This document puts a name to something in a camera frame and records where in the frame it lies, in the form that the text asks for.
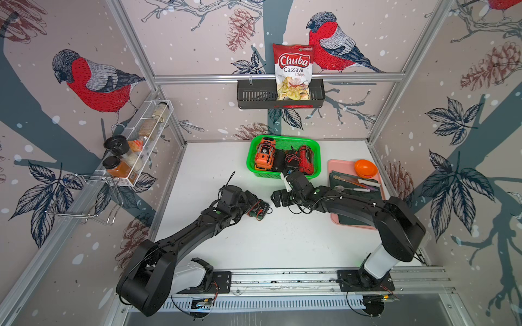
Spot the green multimeter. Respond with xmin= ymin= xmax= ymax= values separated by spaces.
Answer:
xmin=246 ymin=200 xmax=273 ymax=221

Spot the red multimeter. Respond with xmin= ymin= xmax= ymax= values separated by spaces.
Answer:
xmin=298 ymin=145 xmax=315 ymax=175

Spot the black multimeter face down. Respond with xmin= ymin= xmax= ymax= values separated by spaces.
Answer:
xmin=271 ymin=149 xmax=286 ymax=173

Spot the large orange multimeter face down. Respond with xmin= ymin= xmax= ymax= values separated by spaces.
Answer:
xmin=254 ymin=137 xmax=276 ymax=171

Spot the green plastic basket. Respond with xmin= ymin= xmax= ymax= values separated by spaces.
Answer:
xmin=246 ymin=135 xmax=322 ymax=179

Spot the black case with leads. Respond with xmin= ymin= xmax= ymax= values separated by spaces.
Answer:
xmin=285 ymin=149 xmax=300 ymax=170

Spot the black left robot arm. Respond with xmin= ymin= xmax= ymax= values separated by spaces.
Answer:
xmin=116 ymin=186 xmax=259 ymax=316

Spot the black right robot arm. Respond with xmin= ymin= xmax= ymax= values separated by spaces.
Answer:
xmin=271 ymin=172 xmax=426 ymax=289

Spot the pink tray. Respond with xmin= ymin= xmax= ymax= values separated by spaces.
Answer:
xmin=327 ymin=158 xmax=388 ymax=231

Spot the knife on board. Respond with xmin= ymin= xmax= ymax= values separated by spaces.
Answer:
xmin=333 ymin=175 xmax=381 ymax=188

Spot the orange bowl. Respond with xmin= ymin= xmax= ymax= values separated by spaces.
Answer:
xmin=354 ymin=160 xmax=379 ymax=179

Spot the orange spice jar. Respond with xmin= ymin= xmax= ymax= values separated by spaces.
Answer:
xmin=102 ymin=156 xmax=132 ymax=178

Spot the Chuba cassava chips bag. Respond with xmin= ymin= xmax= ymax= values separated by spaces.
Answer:
xmin=273 ymin=44 xmax=314 ymax=101

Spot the black lid spice jar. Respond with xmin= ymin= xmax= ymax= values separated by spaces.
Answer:
xmin=103 ymin=135 xmax=130 ymax=156

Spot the white handled spoon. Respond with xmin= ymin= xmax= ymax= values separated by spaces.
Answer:
xmin=334 ymin=186 xmax=371 ymax=192

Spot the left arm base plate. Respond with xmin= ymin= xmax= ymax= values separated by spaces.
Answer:
xmin=178 ymin=271 xmax=232 ymax=294

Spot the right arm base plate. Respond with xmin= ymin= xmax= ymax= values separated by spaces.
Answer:
xmin=337 ymin=269 xmax=396 ymax=293

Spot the black wall basket shelf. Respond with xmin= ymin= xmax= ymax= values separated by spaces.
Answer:
xmin=237 ymin=80 xmax=326 ymax=109

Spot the white wire spice rack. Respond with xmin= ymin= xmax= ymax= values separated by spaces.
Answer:
xmin=102 ymin=99 xmax=173 ymax=187

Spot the wire hook rack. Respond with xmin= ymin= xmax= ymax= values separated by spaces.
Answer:
xmin=46 ymin=174 xmax=123 ymax=225

